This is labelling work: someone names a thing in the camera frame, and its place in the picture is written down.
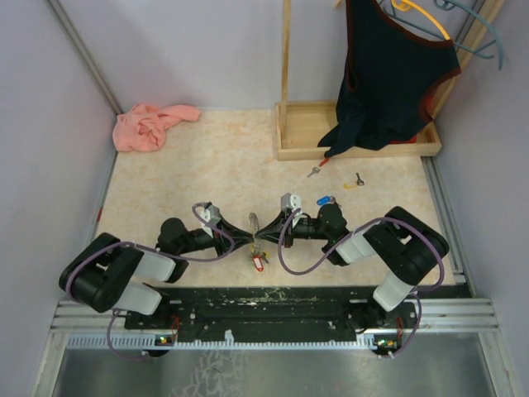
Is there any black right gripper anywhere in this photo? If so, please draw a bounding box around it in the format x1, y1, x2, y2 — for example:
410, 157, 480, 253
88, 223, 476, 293
256, 209, 331, 248

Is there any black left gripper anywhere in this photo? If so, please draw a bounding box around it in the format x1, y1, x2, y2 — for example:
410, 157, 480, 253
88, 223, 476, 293
179, 214, 254, 257

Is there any grey oval key organizer ring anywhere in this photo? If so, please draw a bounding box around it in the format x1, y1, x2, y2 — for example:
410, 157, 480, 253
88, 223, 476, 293
246, 212, 261, 249

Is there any key with blue tag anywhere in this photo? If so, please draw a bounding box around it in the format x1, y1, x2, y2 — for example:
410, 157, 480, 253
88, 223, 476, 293
317, 195, 341, 208

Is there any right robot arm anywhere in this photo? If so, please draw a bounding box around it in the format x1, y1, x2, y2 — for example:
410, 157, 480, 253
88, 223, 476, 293
256, 203, 450, 330

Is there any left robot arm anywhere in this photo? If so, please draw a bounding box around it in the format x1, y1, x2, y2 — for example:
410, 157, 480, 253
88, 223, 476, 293
59, 218, 253, 328

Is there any red key tag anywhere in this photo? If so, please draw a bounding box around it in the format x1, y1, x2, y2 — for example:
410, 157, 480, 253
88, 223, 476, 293
252, 256, 265, 272

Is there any key with red tag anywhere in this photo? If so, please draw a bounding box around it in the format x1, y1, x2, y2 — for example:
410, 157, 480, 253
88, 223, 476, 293
307, 158, 329, 178

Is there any key with yellow tag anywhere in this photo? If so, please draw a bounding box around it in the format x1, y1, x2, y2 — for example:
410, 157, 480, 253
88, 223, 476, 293
343, 173, 365, 190

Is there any wooden clothes rack base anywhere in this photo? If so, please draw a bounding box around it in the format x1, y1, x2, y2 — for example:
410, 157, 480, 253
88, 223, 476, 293
276, 1, 504, 160

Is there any pink crumpled cloth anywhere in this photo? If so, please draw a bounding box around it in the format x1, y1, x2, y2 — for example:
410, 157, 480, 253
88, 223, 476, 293
112, 103, 201, 152

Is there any dark navy vest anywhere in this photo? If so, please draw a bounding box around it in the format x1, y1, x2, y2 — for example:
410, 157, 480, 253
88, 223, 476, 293
318, 0, 460, 158

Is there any yellow clothes hanger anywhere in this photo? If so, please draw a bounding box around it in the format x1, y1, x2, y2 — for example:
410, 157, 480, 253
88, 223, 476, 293
390, 0, 451, 42

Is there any teal clothes hanger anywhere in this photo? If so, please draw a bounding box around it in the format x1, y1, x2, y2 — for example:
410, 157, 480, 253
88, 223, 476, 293
434, 1, 505, 71

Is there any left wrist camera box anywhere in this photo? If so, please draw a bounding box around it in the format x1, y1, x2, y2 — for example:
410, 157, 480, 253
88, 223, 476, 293
200, 203, 221, 227

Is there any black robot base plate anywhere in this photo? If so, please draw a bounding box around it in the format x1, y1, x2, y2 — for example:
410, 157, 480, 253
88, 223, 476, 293
125, 286, 418, 343

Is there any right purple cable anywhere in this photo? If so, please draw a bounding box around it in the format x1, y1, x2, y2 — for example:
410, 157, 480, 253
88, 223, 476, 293
278, 207, 447, 359

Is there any aluminium frame rail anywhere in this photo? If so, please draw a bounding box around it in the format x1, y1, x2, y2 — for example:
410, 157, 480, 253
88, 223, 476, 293
50, 298, 499, 333

